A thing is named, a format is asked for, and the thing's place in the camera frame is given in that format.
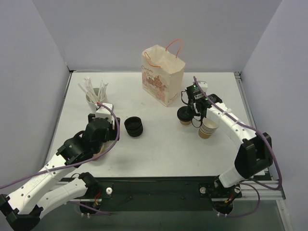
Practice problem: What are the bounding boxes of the black plastic cup lid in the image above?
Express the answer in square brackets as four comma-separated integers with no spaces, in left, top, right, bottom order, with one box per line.
[177,106,196,122]

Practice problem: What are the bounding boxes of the printed paper takeout bag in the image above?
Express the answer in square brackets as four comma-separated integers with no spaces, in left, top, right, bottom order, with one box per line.
[141,39,186,106]

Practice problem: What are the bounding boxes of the brown paper coffee cup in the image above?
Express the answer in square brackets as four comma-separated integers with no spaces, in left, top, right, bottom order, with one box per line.
[180,120,192,126]

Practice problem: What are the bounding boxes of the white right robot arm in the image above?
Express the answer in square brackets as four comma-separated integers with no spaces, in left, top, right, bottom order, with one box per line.
[177,82,273,196]

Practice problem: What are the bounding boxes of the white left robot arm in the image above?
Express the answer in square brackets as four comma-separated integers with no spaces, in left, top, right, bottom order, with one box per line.
[0,114,120,231]

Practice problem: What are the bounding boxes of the stack of brown paper cups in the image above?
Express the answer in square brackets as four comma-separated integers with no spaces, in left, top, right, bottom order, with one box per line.
[198,117,218,139]

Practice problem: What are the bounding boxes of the white straw holder cup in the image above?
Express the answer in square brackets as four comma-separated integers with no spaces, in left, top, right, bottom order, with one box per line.
[86,88,108,112]

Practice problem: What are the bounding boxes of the stack of black lids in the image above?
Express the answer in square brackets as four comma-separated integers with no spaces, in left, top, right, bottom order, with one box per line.
[124,116,143,137]

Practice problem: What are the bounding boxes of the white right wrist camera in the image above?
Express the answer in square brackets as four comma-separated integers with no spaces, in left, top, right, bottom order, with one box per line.
[197,81,208,92]

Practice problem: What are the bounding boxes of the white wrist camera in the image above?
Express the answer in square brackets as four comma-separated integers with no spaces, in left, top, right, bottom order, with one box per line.
[197,81,208,92]
[95,103,114,123]

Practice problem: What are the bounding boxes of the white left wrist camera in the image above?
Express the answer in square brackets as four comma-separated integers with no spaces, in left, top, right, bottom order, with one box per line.
[95,103,114,123]

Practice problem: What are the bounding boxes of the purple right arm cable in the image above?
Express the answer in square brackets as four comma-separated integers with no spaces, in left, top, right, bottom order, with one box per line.
[193,76,283,218]

